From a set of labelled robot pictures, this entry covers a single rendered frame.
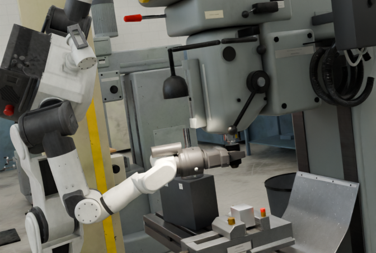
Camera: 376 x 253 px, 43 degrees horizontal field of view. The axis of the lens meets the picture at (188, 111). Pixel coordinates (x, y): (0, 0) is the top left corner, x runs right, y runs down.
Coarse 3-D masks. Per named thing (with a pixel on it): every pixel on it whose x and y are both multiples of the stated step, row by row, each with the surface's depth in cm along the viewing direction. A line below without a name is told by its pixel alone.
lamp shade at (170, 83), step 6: (168, 78) 134; (174, 78) 133; (180, 78) 133; (168, 84) 133; (174, 84) 132; (180, 84) 132; (186, 84) 135; (162, 90) 135; (168, 90) 132; (174, 90) 132; (180, 90) 132; (186, 90) 134; (168, 96) 133; (174, 96) 132; (180, 96) 132
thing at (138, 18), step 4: (124, 16) 149; (128, 16) 148; (132, 16) 149; (136, 16) 149; (140, 16) 150; (144, 16) 151; (148, 16) 151; (152, 16) 152; (156, 16) 152; (160, 16) 153; (164, 16) 154; (124, 20) 149; (128, 20) 148; (132, 20) 149; (136, 20) 149; (140, 20) 150
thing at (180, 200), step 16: (176, 176) 191; (192, 176) 183; (208, 176) 185; (160, 192) 197; (176, 192) 188; (192, 192) 180; (208, 192) 185; (176, 208) 189; (192, 208) 181; (208, 208) 185; (192, 224) 182; (208, 224) 185
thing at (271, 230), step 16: (256, 224) 154; (272, 224) 157; (288, 224) 156; (192, 240) 152; (208, 240) 153; (224, 240) 148; (240, 240) 149; (256, 240) 151; (272, 240) 154; (288, 240) 155
